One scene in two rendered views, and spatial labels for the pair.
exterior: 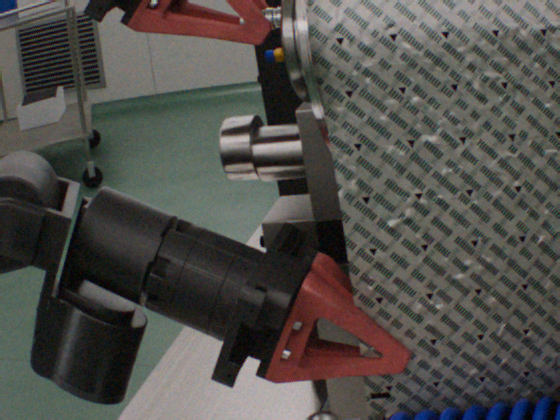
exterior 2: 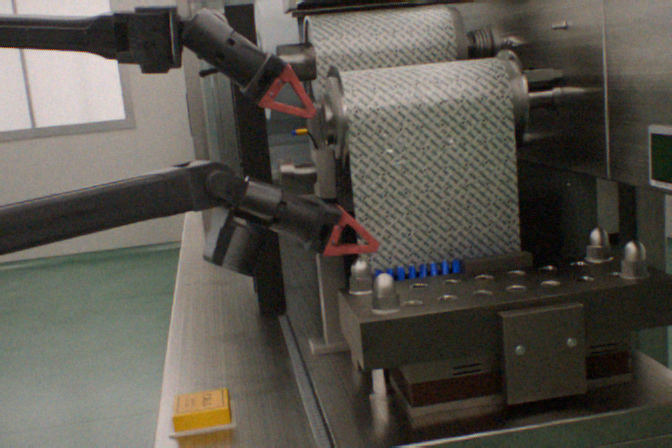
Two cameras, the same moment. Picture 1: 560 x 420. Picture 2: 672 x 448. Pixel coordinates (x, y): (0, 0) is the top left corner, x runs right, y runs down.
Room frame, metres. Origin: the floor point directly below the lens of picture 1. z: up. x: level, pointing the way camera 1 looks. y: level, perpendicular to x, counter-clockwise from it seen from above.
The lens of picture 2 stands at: (-0.37, 0.46, 1.32)
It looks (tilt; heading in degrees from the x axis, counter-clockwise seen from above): 11 degrees down; 335
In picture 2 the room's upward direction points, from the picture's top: 5 degrees counter-clockwise
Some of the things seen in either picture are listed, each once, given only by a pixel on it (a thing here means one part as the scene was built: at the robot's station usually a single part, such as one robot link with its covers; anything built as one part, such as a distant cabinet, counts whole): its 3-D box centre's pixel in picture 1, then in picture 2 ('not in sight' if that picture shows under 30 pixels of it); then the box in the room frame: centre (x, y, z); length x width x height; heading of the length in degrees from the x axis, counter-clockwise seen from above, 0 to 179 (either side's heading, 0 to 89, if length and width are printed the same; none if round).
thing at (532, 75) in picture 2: not in sight; (535, 74); (0.58, -0.33, 1.28); 0.06 x 0.05 x 0.02; 73
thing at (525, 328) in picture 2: not in sight; (543, 353); (0.35, -0.14, 0.96); 0.10 x 0.03 x 0.11; 73
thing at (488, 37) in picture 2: not in sight; (474, 46); (0.82, -0.40, 1.33); 0.07 x 0.07 x 0.07; 73
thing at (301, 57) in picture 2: not in sight; (296, 62); (0.91, -0.10, 1.33); 0.06 x 0.06 x 0.06; 73
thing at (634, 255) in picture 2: not in sight; (634, 257); (0.36, -0.29, 1.05); 0.04 x 0.04 x 0.04
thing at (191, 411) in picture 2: not in sight; (201, 409); (0.58, 0.22, 0.91); 0.07 x 0.07 x 0.02; 73
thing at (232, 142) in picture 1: (243, 147); (286, 171); (0.72, 0.02, 1.18); 0.04 x 0.02 x 0.04; 163
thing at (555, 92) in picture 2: not in sight; (532, 97); (0.58, -0.33, 1.25); 0.07 x 0.04 x 0.04; 73
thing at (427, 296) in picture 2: not in sight; (501, 305); (0.45, -0.15, 1.00); 0.40 x 0.16 x 0.06; 73
